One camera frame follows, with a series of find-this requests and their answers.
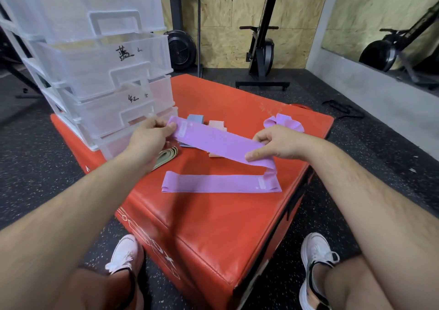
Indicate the folded blue resistance band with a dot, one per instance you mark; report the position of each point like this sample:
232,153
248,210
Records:
195,119

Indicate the crumpled purple resistance band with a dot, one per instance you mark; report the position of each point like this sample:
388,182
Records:
284,121

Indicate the person's right white shoe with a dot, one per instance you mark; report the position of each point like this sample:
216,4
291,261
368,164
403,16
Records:
313,261

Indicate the person's left leg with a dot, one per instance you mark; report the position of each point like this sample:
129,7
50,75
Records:
99,289

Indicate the black fan exercise machine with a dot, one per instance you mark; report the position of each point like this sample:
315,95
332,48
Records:
181,49

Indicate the purple resistance band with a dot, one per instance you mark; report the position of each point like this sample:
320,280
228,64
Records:
212,182
284,121
219,141

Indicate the black ski exercise machine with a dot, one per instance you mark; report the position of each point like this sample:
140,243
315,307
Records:
262,45

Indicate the person's right thumb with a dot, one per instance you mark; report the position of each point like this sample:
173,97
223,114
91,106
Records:
258,153

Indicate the person's leg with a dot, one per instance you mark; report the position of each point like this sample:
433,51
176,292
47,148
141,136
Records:
353,285
99,289

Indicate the person's right forearm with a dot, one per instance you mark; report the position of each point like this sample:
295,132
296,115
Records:
377,217

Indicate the rolled green resistance band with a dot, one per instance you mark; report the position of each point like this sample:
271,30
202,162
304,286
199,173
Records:
165,156

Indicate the person's left hand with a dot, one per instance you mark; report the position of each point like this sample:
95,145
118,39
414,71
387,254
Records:
147,140

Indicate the person's right leg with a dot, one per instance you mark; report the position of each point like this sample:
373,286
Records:
353,285

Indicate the folded pink resistance band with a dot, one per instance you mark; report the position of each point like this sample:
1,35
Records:
218,125

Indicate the red padded plyo box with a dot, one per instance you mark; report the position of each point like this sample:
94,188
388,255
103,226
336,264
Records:
205,227

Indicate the clear plastic drawer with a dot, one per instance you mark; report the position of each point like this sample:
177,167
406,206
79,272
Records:
92,66
68,7
113,109
116,141

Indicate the person's right hand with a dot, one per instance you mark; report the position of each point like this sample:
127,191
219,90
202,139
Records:
288,143

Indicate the person's left thumb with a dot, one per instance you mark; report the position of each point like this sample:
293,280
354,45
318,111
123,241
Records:
168,129

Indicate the wall mirror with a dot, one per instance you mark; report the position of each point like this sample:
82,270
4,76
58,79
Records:
384,25

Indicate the person's white shoe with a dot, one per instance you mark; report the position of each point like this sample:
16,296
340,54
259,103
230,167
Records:
124,251
313,261

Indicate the person's left white shoe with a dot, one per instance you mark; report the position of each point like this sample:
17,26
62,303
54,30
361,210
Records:
124,251

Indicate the white drawer unit frame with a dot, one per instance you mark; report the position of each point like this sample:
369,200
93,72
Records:
37,76

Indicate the person's left forearm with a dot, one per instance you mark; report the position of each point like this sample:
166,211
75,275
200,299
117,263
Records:
68,231

